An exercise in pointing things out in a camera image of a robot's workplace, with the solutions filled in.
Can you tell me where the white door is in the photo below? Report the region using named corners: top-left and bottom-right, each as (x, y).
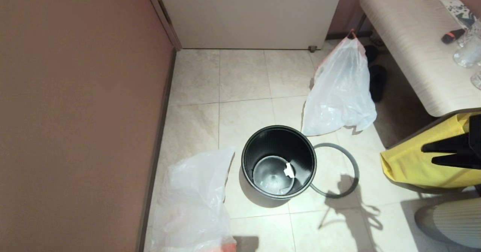
top-left (153, 0), bottom-right (346, 50)

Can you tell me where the clean translucent white trash bag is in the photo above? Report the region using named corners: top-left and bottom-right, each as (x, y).
top-left (148, 146), bottom-right (237, 252)

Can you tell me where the yellow bag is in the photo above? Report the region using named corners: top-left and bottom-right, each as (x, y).
top-left (380, 113), bottom-right (481, 189)

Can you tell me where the grey ribbed rounded object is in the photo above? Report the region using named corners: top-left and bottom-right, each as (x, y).
top-left (414, 198), bottom-right (481, 249)

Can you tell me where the black and orange remote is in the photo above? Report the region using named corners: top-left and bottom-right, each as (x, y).
top-left (442, 29), bottom-right (466, 44)

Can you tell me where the grey bin rim ring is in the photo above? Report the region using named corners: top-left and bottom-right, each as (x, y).
top-left (310, 143), bottom-right (360, 199)

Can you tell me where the used translucent orange-drawstring trash bag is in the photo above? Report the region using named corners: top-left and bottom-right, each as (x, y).
top-left (301, 30), bottom-right (377, 137)

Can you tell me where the beige door frame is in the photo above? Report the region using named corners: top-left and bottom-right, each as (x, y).
top-left (142, 0), bottom-right (183, 51)

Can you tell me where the black and white brochure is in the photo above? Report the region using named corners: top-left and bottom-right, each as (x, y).
top-left (440, 0), bottom-right (479, 29)

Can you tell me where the black slipper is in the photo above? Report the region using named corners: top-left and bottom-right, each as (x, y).
top-left (370, 65), bottom-right (389, 103)
top-left (364, 45), bottom-right (379, 63)

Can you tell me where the black trash bin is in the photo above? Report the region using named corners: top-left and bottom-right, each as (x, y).
top-left (241, 125), bottom-right (317, 200)

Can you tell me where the beige bench with metal legs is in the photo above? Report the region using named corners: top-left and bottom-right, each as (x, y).
top-left (355, 0), bottom-right (481, 117)

